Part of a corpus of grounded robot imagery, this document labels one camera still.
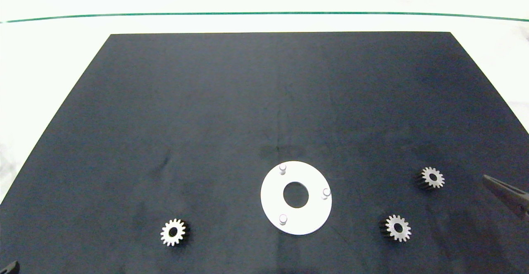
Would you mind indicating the round white plate with pins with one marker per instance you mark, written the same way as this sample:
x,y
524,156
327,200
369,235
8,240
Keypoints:
x,y
275,195

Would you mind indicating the dark mat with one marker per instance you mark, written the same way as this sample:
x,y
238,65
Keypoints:
x,y
248,100

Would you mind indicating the small steel gear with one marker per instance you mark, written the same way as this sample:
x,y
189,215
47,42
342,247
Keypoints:
x,y
167,233
439,179
405,228

